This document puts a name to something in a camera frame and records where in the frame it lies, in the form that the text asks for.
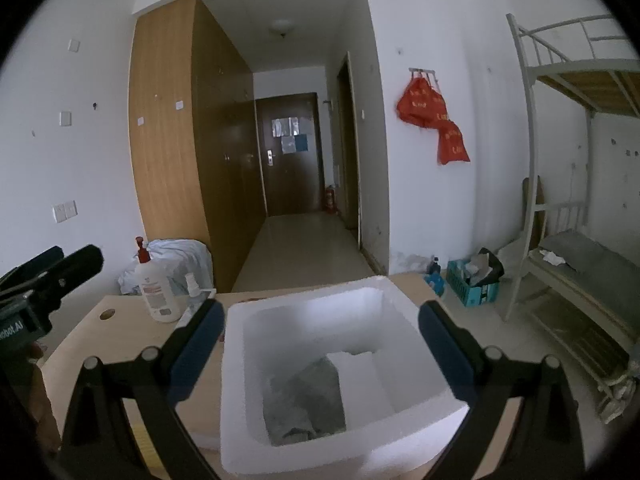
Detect grey sock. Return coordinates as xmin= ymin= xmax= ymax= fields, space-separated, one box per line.
xmin=262 ymin=356 xmax=346 ymax=446

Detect white remote control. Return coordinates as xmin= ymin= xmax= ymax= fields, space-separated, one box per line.
xmin=175 ymin=304 xmax=200 ymax=330

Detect white lotion pump bottle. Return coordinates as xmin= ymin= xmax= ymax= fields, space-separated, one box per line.
xmin=134 ymin=236 xmax=181 ymax=323

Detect clear blue spray bottle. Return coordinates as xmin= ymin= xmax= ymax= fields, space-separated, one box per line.
xmin=186 ymin=273 xmax=212 ymax=311

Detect white bag behind table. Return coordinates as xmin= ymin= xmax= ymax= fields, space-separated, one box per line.
xmin=145 ymin=240 xmax=214 ymax=296

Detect white styrofoam box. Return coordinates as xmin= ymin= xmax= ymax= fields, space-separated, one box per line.
xmin=220 ymin=278 xmax=468 ymax=479

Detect metal bunk bed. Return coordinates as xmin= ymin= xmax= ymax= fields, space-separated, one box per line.
xmin=503 ymin=14 xmax=639 ymax=424

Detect blue crate with clutter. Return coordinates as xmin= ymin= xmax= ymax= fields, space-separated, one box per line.
xmin=424 ymin=247 xmax=504 ymax=307

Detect wooden wardrobe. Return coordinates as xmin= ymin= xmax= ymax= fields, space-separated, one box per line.
xmin=129 ymin=0 xmax=266 ymax=292

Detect dark brown entrance door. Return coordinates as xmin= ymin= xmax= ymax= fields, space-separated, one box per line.
xmin=256 ymin=93 xmax=324 ymax=217

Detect ceiling lamp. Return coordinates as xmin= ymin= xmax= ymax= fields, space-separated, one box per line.
xmin=269 ymin=18 xmax=296 ymax=38

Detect red hanging bags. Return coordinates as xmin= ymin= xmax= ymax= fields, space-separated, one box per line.
xmin=396 ymin=70 xmax=471 ymax=166

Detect double wall socket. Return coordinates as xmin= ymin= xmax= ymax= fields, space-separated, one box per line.
xmin=52 ymin=200 xmax=78 ymax=223

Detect wall switch plate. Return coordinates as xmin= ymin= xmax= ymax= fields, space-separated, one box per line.
xmin=58 ymin=110 xmax=72 ymax=127

